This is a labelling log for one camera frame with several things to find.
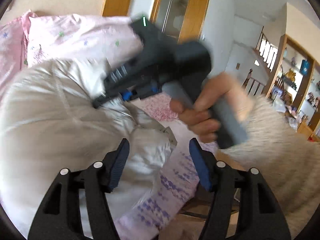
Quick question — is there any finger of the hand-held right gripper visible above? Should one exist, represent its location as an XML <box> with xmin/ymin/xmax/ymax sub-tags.
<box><xmin>92</xmin><ymin>87</ymin><xmax>137</xmax><ymax>109</ymax></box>

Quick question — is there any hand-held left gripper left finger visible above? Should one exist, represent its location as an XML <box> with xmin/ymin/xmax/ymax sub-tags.
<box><xmin>27</xmin><ymin>137</ymin><xmax>130</xmax><ymax>240</ymax></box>

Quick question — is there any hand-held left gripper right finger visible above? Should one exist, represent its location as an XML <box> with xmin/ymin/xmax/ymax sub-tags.
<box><xmin>189</xmin><ymin>137</ymin><xmax>292</xmax><ymax>240</ymax></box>

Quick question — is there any white duvet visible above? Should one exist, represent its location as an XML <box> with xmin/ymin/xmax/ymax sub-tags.
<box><xmin>0</xmin><ymin>57</ymin><xmax>178</xmax><ymax>240</ymax></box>

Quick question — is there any person's right hand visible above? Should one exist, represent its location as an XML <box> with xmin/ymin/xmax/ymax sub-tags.
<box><xmin>170</xmin><ymin>72</ymin><xmax>253</xmax><ymax>143</ymax></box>

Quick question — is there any bed with pink floral sheet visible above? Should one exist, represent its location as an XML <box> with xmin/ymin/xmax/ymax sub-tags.
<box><xmin>116</xmin><ymin>92</ymin><xmax>218</xmax><ymax>240</ymax></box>

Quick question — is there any wooden glass-panel door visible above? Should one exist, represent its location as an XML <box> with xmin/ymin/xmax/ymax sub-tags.
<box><xmin>149</xmin><ymin>0</ymin><xmax>213</xmax><ymax>46</ymax></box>

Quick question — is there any pink floral pillow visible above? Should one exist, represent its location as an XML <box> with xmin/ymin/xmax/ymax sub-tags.
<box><xmin>0</xmin><ymin>10</ymin><xmax>38</xmax><ymax>98</ymax></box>
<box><xmin>26</xmin><ymin>14</ymin><xmax>145</xmax><ymax>68</ymax></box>

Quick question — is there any wooden railing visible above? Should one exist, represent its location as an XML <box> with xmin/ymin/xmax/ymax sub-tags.
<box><xmin>242</xmin><ymin>69</ymin><xmax>266</xmax><ymax>96</ymax></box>

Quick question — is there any barred bright window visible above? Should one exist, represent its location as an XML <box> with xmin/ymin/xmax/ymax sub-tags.
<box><xmin>255</xmin><ymin>27</ymin><xmax>280</xmax><ymax>71</ymax></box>

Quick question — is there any cluttered wooden shelf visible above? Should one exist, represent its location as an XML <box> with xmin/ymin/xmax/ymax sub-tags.
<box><xmin>264</xmin><ymin>34</ymin><xmax>320</xmax><ymax>142</ymax></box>

